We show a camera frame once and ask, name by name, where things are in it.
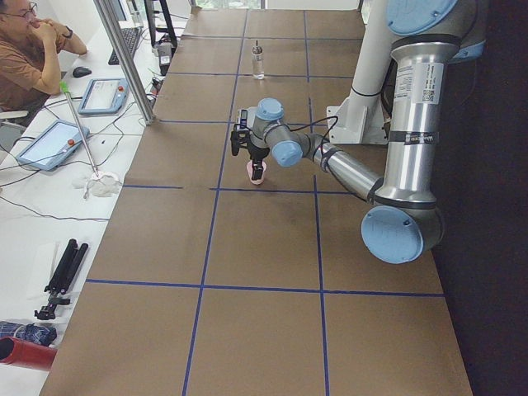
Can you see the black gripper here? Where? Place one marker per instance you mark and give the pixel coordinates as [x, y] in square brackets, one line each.
[256, 153]

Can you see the glass sauce bottle steel cap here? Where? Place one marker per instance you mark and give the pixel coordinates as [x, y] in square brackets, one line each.
[257, 61]

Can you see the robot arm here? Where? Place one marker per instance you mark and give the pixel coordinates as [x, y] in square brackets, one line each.
[393, 177]

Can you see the black box white label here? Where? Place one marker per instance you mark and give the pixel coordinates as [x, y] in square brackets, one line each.
[164, 50]

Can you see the white crumpled cloth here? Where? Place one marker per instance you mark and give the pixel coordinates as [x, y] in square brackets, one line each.
[104, 184]

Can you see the far blue teach pendant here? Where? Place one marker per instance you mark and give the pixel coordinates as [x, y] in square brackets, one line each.
[104, 96]

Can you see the blue teach pendant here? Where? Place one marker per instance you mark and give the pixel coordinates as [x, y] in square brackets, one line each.
[104, 96]
[51, 147]

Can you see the black keyboard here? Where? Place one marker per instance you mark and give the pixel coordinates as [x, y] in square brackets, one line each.
[131, 37]

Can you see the near blue teach pendant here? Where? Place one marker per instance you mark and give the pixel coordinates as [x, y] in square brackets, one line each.
[51, 147]

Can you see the black computer mouse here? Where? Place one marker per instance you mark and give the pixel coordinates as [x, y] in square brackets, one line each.
[81, 71]

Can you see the black tripod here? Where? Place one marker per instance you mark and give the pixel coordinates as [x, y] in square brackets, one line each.
[62, 278]

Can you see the person in brown shirt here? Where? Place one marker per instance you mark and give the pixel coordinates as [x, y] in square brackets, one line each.
[30, 47]

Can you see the blue plaid cloth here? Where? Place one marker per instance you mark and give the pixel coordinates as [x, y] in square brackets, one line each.
[30, 332]

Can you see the red cylinder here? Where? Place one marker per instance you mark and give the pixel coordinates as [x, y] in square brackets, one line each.
[20, 353]

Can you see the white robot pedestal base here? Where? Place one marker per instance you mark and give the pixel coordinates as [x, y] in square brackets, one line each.
[360, 116]

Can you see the aluminium frame post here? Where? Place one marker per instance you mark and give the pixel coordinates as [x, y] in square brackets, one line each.
[112, 27]

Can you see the metal rod green handle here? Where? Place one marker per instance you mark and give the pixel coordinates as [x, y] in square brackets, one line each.
[64, 89]

